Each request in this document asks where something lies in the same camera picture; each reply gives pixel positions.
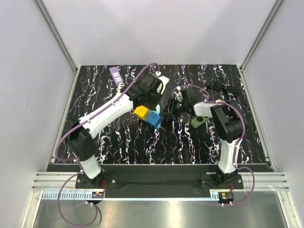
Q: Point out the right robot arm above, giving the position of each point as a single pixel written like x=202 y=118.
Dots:
x=230 y=126

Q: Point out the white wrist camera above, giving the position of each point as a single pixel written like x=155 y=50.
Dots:
x=177 y=94
x=164 y=81

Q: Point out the teal triangular power strip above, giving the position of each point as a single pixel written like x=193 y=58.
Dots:
x=158 y=111

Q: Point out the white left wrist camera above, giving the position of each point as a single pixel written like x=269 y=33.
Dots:
x=164 y=81

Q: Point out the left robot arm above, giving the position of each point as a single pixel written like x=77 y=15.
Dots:
x=81 y=140

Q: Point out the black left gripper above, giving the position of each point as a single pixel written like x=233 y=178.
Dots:
x=153 y=106

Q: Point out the green round-hole power strip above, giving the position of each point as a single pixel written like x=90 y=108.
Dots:
x=199 y=121

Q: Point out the aluminium frame rail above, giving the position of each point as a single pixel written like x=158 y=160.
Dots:
x=50 y=180

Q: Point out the blue cube socket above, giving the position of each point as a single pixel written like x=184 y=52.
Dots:
x=149 y=118

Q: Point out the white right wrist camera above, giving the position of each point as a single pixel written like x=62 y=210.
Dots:
x=177 y=94

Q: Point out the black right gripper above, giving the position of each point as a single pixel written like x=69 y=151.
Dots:
x=172 y=115

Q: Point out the yellow cube socket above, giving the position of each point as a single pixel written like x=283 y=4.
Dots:
x=142 y=112

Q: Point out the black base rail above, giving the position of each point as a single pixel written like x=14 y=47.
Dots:
x=201 y=176

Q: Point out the white slotted cable duct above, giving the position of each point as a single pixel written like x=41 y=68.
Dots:
x=73 y=195

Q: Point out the purple power strip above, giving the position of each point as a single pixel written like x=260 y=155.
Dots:
x=117 y=78

